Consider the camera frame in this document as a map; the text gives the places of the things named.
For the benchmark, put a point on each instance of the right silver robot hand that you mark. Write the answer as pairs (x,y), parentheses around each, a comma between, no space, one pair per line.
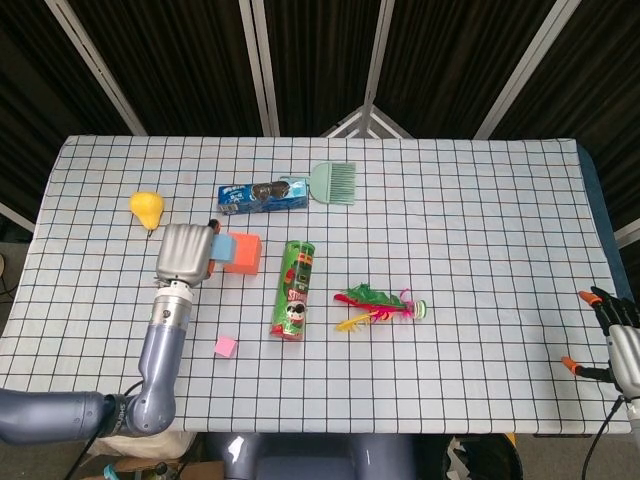
(627,350)

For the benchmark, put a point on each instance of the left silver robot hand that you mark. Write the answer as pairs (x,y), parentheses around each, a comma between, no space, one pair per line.
(182,255)

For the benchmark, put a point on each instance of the blue foam cube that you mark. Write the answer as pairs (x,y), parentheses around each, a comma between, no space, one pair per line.
(226,247)

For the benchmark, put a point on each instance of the small pink foam cube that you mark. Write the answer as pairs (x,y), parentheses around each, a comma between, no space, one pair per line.
(225,347)

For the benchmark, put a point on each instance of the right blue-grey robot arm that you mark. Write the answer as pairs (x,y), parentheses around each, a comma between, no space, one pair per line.
(634,415)

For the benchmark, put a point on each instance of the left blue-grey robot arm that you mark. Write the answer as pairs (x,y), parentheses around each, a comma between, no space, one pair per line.
(160,360)

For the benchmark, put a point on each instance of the yellow toy pear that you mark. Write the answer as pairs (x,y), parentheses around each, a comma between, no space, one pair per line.
(146,206)

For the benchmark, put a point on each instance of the large orange foam cube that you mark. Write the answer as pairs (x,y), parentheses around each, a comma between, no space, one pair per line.
(247,255)

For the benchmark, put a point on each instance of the blue Oreo cookie box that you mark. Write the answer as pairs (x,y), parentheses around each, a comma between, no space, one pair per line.
(240,197)

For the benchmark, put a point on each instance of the green Pringles can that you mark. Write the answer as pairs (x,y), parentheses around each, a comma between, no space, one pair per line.
(294,290)

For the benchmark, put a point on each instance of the white screen foot bar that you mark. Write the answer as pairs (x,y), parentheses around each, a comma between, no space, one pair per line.
(629,232)
(17,217)

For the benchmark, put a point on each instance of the blue padded table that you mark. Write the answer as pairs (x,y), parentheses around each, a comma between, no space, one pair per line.
(602,210)

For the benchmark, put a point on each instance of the mint green comb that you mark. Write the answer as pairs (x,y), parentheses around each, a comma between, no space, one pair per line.
(325,185)

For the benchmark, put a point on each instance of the white plastic bag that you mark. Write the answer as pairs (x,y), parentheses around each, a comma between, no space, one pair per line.
(145,445)

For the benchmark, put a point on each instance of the colourful feather shuttlecock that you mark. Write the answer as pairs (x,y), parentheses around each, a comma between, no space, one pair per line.
(372,299)

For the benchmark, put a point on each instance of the white black-grid tablecloth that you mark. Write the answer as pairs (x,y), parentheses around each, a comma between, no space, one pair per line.
(450,240)

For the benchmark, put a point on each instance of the white triangular screen foot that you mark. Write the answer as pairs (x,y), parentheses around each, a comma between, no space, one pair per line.
(367,122)

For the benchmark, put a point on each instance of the blue-grey robot torso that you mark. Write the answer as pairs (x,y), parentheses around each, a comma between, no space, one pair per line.
(310,457)

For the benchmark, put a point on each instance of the white screen frame post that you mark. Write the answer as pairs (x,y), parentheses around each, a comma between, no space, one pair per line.
(530,65)
(259,65)
(95,65)
(378,55)

